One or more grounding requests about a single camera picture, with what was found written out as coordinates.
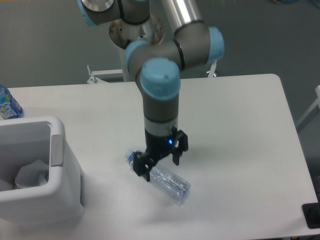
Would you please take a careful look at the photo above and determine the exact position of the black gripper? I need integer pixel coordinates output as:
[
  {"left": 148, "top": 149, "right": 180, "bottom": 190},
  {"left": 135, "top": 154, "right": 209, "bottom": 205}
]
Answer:
[{"left": 133, "top": 127, "right": 189, "bottom": 182}]

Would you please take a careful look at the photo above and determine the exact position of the clear plastic bottle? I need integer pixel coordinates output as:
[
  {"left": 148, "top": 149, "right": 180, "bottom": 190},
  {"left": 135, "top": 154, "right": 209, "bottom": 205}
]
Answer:
[{"left": 124, "top": 148, "right": 192, "bottom": 206}]

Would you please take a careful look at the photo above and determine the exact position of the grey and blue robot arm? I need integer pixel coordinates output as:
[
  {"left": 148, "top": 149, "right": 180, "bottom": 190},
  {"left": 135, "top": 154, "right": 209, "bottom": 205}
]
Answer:
[{"left": 77, "top": 0, "right": 225, "bottom": 181}]

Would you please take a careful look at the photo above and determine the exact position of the white plastic trash can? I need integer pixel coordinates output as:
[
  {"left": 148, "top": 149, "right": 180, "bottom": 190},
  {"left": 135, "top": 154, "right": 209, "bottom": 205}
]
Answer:
[{"left": 0, "top": 116, "right": 85, "bottom": 225}]

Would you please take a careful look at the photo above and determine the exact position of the blue labelled water bottle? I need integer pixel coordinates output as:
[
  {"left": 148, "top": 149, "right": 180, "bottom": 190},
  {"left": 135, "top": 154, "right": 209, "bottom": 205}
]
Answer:
[{"left": 0, "top": 84, "right": 24, "bottom": 120}]

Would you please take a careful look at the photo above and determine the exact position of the white frame at right edge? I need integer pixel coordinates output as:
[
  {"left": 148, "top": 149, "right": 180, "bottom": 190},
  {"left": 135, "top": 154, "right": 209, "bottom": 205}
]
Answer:
[{"left": 295, "top": 85, "right": 320, "bottom": 133}]

